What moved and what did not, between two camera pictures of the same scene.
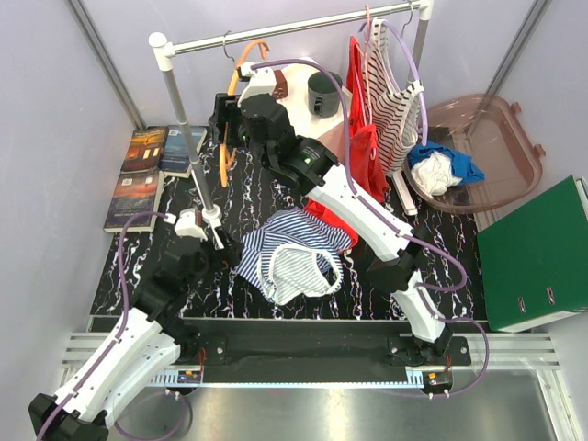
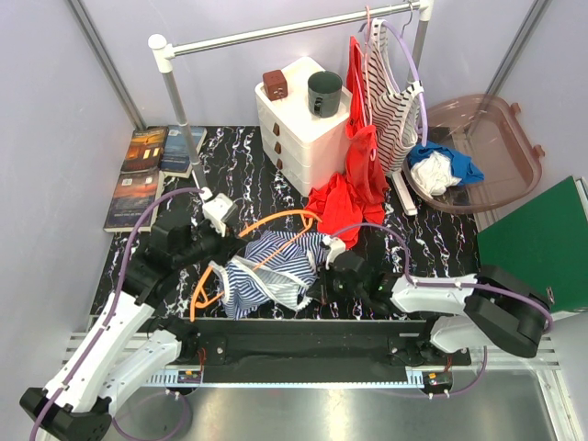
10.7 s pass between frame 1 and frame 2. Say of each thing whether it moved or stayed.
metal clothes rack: stayed
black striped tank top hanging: stayed
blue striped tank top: moved
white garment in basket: stayed
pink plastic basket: stayed
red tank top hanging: stayed
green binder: stayed
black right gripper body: moved
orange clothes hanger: moved
